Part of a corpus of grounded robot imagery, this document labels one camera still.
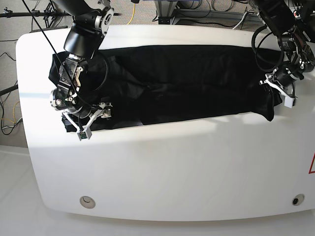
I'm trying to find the black T-shirt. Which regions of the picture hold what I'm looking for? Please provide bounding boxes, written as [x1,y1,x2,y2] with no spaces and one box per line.
[48,44,283,133]

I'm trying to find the grey table leg base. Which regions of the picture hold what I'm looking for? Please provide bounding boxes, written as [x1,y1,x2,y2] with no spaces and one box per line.
[153,0,180,25]

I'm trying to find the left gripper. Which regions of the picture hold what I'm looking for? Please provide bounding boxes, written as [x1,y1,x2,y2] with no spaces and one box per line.
[265,65,304,89]

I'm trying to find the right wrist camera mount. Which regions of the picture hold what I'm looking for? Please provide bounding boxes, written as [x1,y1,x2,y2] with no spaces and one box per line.
[62,107,103,141]

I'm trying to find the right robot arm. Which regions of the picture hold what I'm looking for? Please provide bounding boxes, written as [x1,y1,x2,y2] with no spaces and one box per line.
[49,0,114,121]

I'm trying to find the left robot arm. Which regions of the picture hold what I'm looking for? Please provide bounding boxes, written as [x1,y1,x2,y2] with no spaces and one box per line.
[248,0,315,89]

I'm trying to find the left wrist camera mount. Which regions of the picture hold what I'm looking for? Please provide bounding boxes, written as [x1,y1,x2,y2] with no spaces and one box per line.
[259,78,296,108]

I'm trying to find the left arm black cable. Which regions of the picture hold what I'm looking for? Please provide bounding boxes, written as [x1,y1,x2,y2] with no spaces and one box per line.
[251,24,296,72]

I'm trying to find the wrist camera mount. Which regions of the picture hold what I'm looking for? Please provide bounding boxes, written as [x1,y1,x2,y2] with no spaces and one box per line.
[62,107,103,141]
[259,78,296,108]

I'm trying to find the black tripod stand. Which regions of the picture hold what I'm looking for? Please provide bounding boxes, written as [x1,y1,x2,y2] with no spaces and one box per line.
[0,0,69,31]

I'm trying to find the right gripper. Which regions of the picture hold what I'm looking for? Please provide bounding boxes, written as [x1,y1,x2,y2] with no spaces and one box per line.
[50,88,113,119]

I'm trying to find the yellow cable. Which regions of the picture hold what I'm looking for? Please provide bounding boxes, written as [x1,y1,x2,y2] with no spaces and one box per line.
[126,0,137,26]

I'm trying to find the silver table grommet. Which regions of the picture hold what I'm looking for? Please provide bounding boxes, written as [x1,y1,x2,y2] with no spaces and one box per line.
[79,196,95,209]

